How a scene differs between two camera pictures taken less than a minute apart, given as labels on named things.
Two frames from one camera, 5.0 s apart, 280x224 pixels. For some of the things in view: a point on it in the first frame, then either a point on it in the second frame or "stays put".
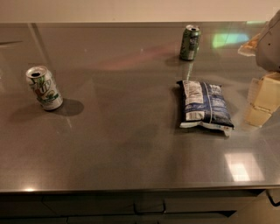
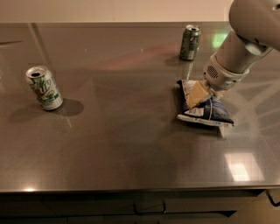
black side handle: [276, 204] stays put
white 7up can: [44, 86] stays put
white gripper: [270, 46] -> [222, 76]
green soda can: [190, 42] stays put
